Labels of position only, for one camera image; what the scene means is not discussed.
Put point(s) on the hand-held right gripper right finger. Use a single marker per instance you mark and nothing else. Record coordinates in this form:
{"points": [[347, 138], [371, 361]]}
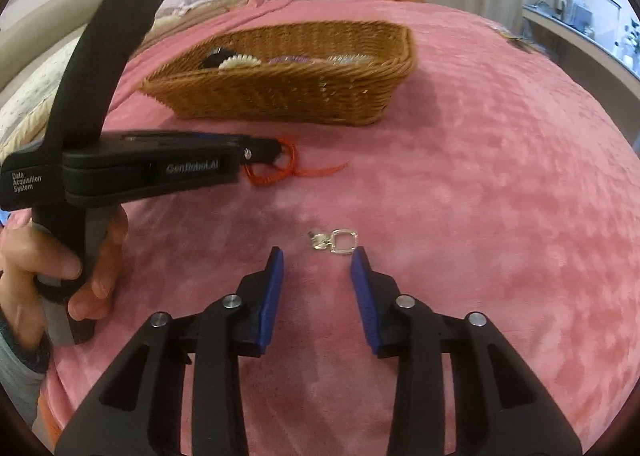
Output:
{"points": [[365, 301]]}

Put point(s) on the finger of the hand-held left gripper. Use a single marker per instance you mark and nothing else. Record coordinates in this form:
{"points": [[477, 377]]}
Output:
{"points": [[220, 137], [262, 152]]}

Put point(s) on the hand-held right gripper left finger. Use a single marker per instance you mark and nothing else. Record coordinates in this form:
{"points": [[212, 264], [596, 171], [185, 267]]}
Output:
{"points": [[270, 296]]}

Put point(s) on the brown wicker basket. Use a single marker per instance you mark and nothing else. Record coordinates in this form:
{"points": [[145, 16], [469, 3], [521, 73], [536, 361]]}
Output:
{"points": [[280, 91]]}

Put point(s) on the silver square charm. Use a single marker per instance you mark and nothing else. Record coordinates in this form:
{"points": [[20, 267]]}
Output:
{"points": [[316, 241]]}

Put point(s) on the black hair accessory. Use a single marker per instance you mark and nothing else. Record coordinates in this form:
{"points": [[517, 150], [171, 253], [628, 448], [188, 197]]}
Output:
{"points": [[217, 59]]}

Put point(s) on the person's left forearm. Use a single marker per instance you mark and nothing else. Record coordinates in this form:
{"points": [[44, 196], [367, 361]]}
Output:
{"points": [[20, 371]]}

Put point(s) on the person's left hand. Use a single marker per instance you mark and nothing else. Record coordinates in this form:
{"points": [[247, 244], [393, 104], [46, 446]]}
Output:
{"points": [[50, 261]]}

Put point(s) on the white floral pillow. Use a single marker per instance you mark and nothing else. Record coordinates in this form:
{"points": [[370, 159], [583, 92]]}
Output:
{"points": [[30, 91]]}

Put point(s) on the beige folded quilt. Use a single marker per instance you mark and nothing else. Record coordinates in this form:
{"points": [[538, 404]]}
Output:
{"points": [[205, 11]]}

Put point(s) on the beige padded headboard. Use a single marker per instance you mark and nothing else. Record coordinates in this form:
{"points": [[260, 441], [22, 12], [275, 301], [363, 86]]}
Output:
{"points": [[50, 11]]}

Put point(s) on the colourful booklet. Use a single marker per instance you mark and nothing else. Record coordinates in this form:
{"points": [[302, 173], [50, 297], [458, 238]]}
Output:
{"points": [[512, 38]]}

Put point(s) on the white desk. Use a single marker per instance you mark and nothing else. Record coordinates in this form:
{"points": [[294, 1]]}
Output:
{"points": [[580, 36]]}

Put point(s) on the vase with flowers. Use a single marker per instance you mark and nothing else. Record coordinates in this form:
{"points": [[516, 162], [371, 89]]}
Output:
{"points": [[632, 39]]}

